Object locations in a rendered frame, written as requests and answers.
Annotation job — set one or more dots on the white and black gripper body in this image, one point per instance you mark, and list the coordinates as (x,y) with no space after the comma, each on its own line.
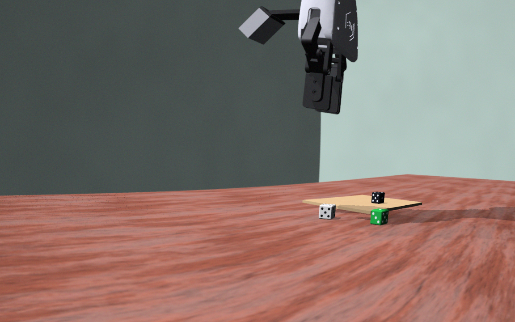
(339,25)

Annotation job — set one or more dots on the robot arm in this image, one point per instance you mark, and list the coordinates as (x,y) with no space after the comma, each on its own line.
(263,24)

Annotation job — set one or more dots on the green die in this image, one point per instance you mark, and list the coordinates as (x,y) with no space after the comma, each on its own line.
(379,216)

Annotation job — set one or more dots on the tan square mat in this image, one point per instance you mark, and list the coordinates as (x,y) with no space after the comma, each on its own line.
(362,203)

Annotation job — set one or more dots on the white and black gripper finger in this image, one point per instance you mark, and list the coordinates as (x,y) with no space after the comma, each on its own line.
(318,84)
(337,72)

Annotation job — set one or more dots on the white die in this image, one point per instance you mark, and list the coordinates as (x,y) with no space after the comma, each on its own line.
(327,211)

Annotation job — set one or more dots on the black die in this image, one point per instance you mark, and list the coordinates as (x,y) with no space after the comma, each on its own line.
(377,197)

